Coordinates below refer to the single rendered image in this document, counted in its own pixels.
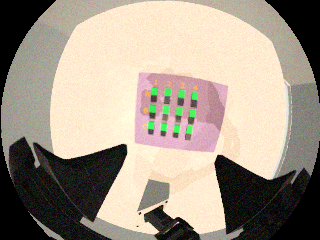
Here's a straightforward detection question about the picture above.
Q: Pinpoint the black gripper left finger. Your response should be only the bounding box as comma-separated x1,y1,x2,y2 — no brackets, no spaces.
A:
32,143,128,223

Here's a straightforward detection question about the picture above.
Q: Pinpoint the pink switch panel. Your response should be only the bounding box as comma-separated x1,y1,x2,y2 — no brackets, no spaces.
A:
135,72,228,153

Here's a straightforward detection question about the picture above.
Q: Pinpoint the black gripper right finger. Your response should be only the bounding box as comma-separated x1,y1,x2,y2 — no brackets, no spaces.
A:
215,155,297,235

